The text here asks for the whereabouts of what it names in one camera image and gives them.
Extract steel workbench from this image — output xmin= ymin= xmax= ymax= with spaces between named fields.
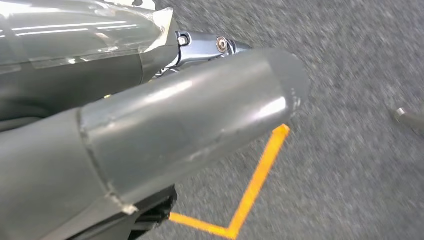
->
xmin=393 ymin=106 xmax=424 ymax=137

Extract yellow floor tape outline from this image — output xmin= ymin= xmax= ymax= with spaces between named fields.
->
xmin=168 ymin=124 xmax=291 ymax=240

